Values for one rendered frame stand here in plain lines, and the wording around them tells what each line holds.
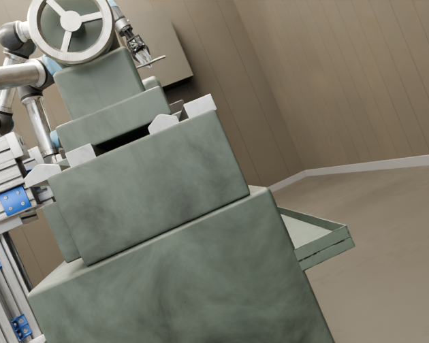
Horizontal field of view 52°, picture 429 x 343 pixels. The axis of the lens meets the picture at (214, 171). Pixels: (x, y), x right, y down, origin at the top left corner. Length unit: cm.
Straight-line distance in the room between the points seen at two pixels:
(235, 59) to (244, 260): 510
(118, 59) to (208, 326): 51
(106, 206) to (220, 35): 517
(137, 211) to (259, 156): 493
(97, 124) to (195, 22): 506
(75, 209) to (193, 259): 21
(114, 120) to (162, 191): 16
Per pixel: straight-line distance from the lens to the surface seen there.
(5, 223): 185
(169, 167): 74
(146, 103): 80
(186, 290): 76
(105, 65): 87
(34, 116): 207
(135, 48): 220
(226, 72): 570
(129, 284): 76
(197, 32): 577
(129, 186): 74
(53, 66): 200
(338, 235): 81
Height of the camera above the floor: 77
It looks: 2 degrees down
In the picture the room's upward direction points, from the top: 23 degrees counter-clockwise
